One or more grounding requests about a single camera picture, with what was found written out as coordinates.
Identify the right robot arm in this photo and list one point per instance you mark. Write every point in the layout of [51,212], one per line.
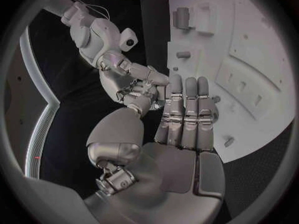
[98,33]

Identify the large grey cylinder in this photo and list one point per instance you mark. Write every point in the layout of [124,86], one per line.
[181,17]

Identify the white task board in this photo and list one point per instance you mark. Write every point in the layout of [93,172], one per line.
[245,63]

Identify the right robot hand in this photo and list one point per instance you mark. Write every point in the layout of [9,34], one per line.
[116,78]

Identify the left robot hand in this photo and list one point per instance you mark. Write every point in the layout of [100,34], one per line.
[172,171]

